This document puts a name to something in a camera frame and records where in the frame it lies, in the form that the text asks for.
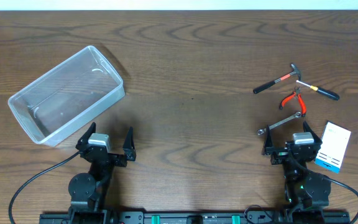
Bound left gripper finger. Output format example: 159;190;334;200
122;126;135;153
75;122;96;149

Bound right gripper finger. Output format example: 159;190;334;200
262;126;273;155
303;121;322;145

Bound white blue card package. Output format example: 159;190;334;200
314;121;351;174

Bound silver combination wrench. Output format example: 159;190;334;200
257;111;301;136

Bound clear plastic container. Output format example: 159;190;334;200
8;45;125;147

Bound screwdriver black yellow handle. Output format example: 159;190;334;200
296;80;340;101

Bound red handled pliers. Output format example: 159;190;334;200
278;87;307;117

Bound small hammer black handle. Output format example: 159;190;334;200
252;63;301;94

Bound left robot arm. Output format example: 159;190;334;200
68;123;136;223

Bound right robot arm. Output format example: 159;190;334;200
262;122;331;223

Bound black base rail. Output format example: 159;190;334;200
39;210;351;224

